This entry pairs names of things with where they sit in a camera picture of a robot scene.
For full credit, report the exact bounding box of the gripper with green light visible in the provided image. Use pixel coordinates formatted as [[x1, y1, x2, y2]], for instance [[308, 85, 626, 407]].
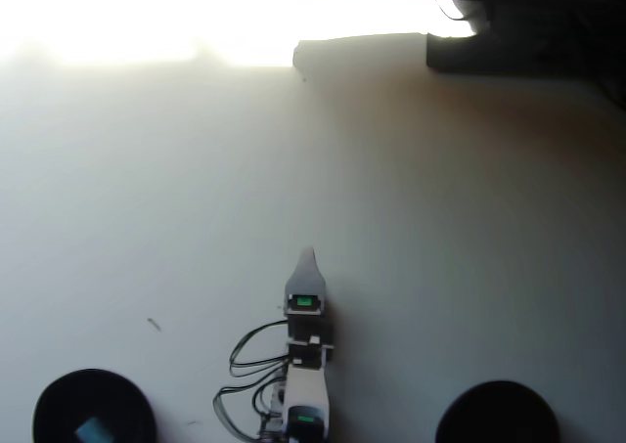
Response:
[[282, 247, 335, 342]]

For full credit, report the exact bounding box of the blue cube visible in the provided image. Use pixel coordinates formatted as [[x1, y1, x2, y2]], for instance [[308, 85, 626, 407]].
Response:
[[73, 415, 113, 443]]

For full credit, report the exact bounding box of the black bowl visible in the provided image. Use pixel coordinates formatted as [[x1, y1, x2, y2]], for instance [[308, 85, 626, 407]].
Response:
[[434, 379, 561, 443], [32, 368, 158, 443]]

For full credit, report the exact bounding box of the black looped servo cable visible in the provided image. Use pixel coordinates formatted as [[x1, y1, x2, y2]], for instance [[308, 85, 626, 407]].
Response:
[[228, 319, 291, 378], [211, 372, 288, 440]]

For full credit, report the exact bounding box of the thin dark hanging cable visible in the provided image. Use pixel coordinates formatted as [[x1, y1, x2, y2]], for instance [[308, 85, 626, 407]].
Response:
[[434, 0, 469, 22]]

